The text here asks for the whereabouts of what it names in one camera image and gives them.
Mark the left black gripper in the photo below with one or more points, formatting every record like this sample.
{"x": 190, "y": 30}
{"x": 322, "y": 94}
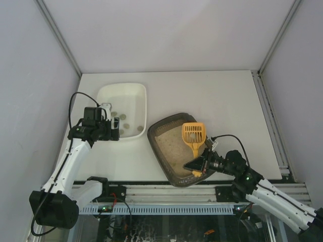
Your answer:
{"x": 114, "y": 129}

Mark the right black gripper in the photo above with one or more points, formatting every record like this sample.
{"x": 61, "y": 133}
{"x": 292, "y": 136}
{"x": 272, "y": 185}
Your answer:
{"x": 205, "y": 161}

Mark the white plastic tub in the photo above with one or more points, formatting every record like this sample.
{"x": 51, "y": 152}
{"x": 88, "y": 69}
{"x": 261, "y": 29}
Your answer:
{"x": 129, "y": 99}

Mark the yellow litter scoop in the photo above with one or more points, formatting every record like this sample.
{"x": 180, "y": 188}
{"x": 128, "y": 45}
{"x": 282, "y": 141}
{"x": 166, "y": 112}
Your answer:
{"x": 199, "y": 130}

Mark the dark brown litter box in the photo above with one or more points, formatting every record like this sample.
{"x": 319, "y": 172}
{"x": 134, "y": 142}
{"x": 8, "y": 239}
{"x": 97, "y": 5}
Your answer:
{"x": 165, "y": 138}

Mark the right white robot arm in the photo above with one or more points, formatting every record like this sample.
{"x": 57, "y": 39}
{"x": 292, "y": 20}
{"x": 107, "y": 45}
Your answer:
{"x": 249, "y": 185}

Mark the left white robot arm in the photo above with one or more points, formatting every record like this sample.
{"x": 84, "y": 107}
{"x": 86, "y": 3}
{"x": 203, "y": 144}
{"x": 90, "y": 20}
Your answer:
{"x": 56, "y": 204}

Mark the green clump far corner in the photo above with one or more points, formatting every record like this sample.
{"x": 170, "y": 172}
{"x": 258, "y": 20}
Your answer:
{"x": 139, "y": 128}

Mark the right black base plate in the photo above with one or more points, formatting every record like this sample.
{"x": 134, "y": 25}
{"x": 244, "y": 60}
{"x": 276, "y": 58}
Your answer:
{"x": 225, "y": 194}

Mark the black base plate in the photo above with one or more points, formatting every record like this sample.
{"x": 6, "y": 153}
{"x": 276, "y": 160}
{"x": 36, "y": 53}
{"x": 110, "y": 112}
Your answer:
{"x": 225, "y": 194}
{"x": 114, "y": 193}

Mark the grey slotted cable duct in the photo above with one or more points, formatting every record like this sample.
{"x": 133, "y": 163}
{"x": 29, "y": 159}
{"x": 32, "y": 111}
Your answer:
{"x": 191, "y": 209}

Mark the aluminium mounting rail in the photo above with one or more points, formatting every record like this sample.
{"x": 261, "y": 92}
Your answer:
{"x": 168, "y": 194}

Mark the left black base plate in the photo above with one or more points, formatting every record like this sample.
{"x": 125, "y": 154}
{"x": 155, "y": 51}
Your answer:
{"x": 114, "y": 193}

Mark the right side aluminium rail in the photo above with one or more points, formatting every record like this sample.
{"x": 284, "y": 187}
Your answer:
{"x": 273, "y": 129}

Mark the left aluminium frame post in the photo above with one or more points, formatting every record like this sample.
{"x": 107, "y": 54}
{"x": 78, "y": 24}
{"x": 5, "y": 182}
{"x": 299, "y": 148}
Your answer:
{"x": 58, "y": 35}

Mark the aluminium frame post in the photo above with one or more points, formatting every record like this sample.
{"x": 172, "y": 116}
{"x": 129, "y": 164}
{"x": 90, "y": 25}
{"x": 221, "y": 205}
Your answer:
{"x": 280, "y": 34}
{"x": 58, "y": 35}

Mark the right aluminium frame post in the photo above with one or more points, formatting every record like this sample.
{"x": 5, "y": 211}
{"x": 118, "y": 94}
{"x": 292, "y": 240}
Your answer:
{"x": 280, "y": 34}

